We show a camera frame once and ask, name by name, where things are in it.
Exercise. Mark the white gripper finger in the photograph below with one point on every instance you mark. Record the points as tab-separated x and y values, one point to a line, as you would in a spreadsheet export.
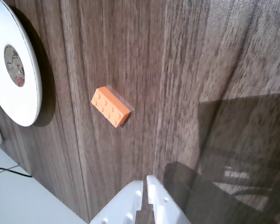
121	205
163	210

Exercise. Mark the orange lego block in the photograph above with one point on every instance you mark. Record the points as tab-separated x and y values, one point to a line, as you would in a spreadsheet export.
109	106

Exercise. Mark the white round plate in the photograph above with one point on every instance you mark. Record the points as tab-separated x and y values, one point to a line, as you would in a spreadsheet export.
4	98

